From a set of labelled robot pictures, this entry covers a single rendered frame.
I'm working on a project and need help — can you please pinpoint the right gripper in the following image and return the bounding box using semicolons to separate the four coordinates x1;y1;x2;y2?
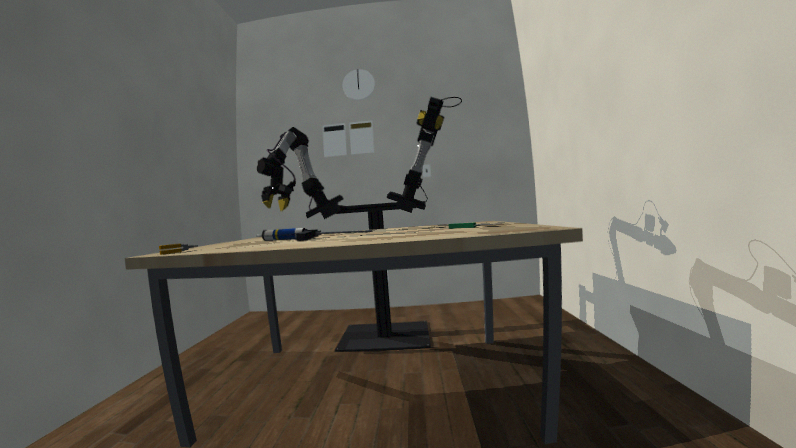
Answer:
261;177;290;211

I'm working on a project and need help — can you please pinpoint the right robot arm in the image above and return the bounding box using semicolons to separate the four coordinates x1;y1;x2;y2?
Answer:
257;127;339;215

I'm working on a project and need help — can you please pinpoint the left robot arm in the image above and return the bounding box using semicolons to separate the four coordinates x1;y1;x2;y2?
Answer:
389;97;444;206

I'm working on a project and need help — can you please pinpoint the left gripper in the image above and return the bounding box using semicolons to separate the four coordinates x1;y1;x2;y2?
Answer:
417;110;444;130

